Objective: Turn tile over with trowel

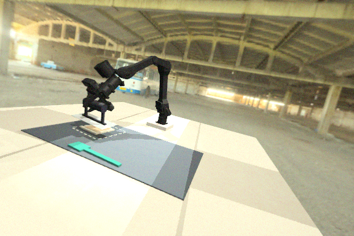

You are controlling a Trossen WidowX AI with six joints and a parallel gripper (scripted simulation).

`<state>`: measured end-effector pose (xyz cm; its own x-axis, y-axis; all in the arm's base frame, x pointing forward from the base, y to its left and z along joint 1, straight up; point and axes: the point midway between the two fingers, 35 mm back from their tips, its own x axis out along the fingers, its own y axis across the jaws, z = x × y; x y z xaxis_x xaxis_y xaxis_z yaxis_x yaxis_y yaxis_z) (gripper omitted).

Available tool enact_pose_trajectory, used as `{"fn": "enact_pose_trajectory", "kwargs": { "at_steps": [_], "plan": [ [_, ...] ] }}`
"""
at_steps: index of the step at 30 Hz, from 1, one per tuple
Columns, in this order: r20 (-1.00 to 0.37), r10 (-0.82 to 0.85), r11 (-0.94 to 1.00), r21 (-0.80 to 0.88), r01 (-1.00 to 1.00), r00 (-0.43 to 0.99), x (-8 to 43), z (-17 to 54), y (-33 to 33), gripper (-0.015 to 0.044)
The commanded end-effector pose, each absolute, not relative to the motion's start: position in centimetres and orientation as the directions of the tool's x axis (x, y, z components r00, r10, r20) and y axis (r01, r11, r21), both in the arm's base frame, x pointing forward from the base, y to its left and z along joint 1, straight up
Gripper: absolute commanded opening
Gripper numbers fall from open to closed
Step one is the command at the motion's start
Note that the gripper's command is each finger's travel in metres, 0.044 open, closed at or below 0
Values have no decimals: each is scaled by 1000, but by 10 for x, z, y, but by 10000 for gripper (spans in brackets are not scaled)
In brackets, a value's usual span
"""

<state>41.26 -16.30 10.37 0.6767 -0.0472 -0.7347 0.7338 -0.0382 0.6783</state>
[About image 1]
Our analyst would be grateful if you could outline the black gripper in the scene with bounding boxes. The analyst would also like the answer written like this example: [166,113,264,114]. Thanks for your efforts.
[81,78,115,111]

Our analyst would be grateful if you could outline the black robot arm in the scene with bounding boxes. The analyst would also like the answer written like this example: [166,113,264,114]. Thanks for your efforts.
[94,56,171,125]

